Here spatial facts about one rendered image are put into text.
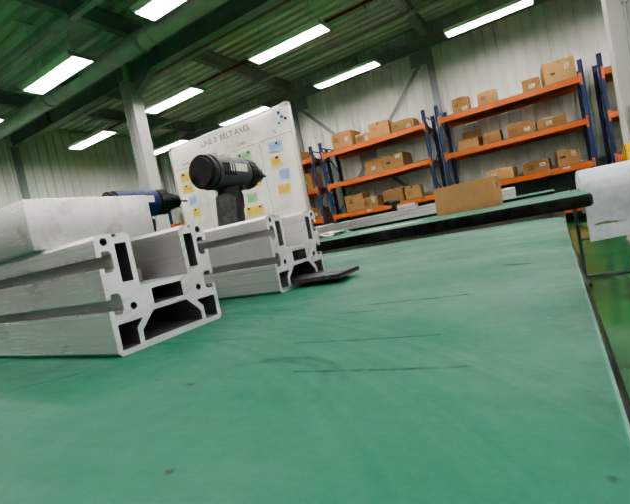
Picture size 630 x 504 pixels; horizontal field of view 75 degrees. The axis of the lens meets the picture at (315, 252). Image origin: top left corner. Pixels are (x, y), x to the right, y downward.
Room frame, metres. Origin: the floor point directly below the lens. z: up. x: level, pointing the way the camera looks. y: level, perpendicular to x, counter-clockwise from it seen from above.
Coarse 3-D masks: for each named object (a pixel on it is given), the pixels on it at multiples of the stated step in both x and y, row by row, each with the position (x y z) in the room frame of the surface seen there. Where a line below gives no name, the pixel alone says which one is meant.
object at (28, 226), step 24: (0, 216) 0.33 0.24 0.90; (24, 216) 0.31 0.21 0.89; (48, 216) 0.33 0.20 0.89; (72, 216) 0.34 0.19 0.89; (96, 216) 0.36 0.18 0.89; (120, 216) 0.38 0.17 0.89; (144, 216) 0.40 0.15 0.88; (0, 240) 0.34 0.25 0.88; (24, 240) 0.32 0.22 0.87; (48, 240) 0.32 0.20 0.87; (72, 240) 0.34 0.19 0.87
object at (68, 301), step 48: (96, 240) 0.28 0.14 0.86; (144, 240) 0.36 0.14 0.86; (192, 240) 0.35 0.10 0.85; (0, 288) 0.38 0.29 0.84; (48, 288) 0.32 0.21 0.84; (96, 288) 0.28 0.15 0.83; (144, 288) 0.30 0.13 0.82; (192, 288) 0.34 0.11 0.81; (0, 336) 0.37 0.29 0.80; (48, 336) 0.33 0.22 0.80; (96, 336) 0.29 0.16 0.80; (144, 336) 0.30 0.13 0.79
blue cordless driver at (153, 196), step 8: (104, 192) 0.85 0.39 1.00; (112, 192) 0.86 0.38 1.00; (120, 192) 0.85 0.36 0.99; (128, 192) 0.86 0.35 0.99; (136, 192) 0.88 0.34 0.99; (144, 192) 0.89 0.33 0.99; (152, 192) 0.90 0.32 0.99; (160, 192) 0.92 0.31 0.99; (152, 200) 0.89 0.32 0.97; (160, 200) 0.91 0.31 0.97; (168, 200) 0.93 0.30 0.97; (176, 200) 0.95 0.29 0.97; (184, 200) 0.99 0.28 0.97; (152, 208) 0.90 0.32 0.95; (160, 208) 0.91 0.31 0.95; (168, 208) 0.93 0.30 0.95
